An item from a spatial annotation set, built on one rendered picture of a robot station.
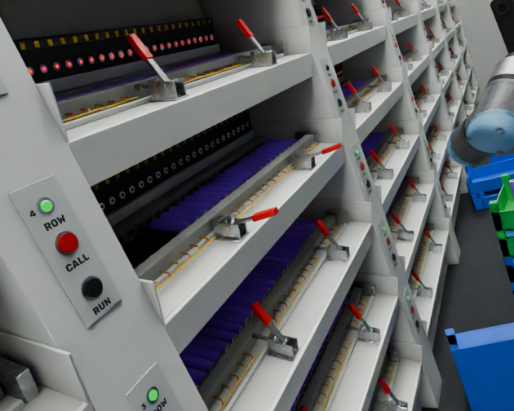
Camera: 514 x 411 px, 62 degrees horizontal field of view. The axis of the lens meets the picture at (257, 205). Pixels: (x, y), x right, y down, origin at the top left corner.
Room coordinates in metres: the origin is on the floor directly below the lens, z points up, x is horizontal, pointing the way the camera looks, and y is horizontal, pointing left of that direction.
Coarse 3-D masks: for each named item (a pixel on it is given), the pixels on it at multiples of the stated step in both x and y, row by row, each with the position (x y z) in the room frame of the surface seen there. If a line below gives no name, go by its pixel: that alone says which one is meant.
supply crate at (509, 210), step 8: (504, 176) 1.13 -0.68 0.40; (504, 184) 1.13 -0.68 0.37; (504, 192) 1.12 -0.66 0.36; (496, 200) 1.01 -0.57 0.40; (504, 200) 1.11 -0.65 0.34; (512, 200) 1.12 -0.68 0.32; (496, 208) 1.00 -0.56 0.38; (504, 208) 1.09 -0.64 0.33; (512, 208) 1.08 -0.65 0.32; (496, 216) 1.00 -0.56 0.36; (504, 216) 0.99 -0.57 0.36; (512, 216) 0.98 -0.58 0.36; (496, 224) 1.00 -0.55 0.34; (504, 224) 0.99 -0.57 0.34; (512, 224) 0.98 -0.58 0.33
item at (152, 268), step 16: (304, 144) 0.85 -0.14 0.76; (256, 176) 0.69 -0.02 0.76; (272, 176) 0.72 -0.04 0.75; (240, 192) 0.63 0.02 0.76; (224, 208) 0.59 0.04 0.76; (192, 224) 0.55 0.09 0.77; (208, 224) 0.55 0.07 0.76; (176, 240) 0.51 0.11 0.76; (192, 240) 0.52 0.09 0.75; (208, 240) 0.53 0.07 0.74; (160, 256) 0.48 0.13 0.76; (176, 256) 0.49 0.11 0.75; (144, 272) 0.45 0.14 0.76; (160, 272) 0.47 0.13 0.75; (176, 272) 0.46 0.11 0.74
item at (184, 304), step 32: (288, 128) 0.94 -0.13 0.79; (320, 128) 0.90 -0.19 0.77; (320, 160) 0.79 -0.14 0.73; (160, 192) 0.68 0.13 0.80; (288, 192) 0.66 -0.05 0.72; (256, 224) 0.57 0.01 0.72; (288, 224) 0.63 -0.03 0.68; (224, 256) 0.50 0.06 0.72; (256, 256) 0.54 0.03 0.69; (160, 288) 0.45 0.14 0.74; (192, 288) 0.44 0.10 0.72; (224, 288) 0.48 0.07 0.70; (192, 320) 0.42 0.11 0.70
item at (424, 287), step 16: (432, 224) 1.46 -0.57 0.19; (448, 224) 1.45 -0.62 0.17; (432, 240) 1.33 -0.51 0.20; (416, 256) 1.28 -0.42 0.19; (432, 256) 1.30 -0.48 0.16; (416, 272) 1.21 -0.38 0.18; (432, 272) 1.22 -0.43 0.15; (416, 288) 1.13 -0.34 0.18; (432, 288) 1.14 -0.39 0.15; (416, 304) 1.08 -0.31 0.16; (432, 304) 1.07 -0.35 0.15
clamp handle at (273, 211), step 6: (264, 210) 0.51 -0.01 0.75; (270, 210) 0.50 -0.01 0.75; (276, 210) 0.50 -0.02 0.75; (252, 216) 0.51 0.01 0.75; (258, 216) 0.51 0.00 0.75; (264, 216) 0.50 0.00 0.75; (270, 216) 0.50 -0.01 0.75; (234, 222) 0.54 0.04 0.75; (240, 222) 0.53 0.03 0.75; (246, 222) 0.52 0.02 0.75
